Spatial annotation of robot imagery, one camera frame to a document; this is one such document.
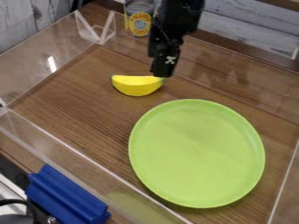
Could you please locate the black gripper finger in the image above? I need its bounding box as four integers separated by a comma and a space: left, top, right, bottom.
151, 44, 180, 78

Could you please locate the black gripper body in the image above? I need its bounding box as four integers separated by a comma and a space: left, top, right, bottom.
147, 0, 205, 57

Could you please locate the yellow toy banana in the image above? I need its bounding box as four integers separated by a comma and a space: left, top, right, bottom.
111, 74, 164, 97

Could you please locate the green plate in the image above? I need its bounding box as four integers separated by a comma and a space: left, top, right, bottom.
128, 99, 266, 208

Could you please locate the yellow blue labelled can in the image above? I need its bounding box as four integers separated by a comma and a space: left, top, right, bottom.
124, 0, 155, 38

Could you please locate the blue plastic clamp block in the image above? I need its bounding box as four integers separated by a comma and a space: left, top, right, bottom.
25, 164, 111, 224

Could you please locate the clear acrylic triangular bracket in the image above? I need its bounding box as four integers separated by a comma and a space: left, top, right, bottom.
73, 10, 116, 46

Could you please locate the clear acrylic enclosure wall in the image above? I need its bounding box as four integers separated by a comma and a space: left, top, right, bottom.
0, 99, 192, 224

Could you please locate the black cable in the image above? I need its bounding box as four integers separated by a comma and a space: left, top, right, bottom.
0, 199, 40, 224

